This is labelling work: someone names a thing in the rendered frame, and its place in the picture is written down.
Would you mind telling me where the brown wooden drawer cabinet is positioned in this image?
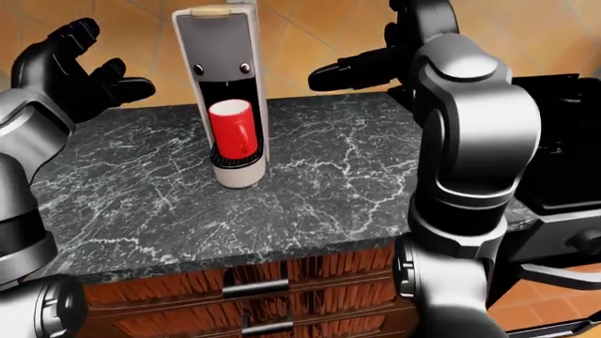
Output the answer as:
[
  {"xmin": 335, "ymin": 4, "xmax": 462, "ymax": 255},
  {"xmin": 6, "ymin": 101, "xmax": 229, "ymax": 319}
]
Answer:
[{"xmin": 80, "ymin": 242, "xmax": 420, "ymax": 338}]

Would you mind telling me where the red coffee mug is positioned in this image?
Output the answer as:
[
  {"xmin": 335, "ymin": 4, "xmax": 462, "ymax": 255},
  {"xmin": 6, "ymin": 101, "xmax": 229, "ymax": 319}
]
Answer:
[{"xmin": 208, "ymin": 99, "xmax": 258, "ymax": 160}]

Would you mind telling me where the black drawer handle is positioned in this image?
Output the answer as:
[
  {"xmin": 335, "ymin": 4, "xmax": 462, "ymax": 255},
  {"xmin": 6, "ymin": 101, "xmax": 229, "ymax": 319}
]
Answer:
[
  {"xmin": 221, "ymin": 267, "xmax": 290, "ymax": 300},
  {"xmin": 239, "ymin": 311, "xmax": 294, "ymax": 338}
]

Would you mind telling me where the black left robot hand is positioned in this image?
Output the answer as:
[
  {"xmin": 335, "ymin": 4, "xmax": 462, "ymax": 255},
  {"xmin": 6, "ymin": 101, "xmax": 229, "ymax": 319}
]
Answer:
[{"xmin": 9, "ymin": 17, "xmax": 157, "ymax": 125}]

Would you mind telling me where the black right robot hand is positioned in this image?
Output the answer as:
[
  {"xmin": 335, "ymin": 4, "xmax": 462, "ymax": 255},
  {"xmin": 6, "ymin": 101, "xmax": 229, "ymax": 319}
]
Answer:
[{"xmin": 307, "ymin": 0, "xmax": 462, "ymax": 113}]

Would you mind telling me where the white grey coffee machine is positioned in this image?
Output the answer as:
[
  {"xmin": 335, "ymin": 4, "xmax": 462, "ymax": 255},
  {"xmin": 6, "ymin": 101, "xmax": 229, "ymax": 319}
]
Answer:
[{"xmin": 171, "ymin": 3, "xmax": 270, "ymax": 189}]

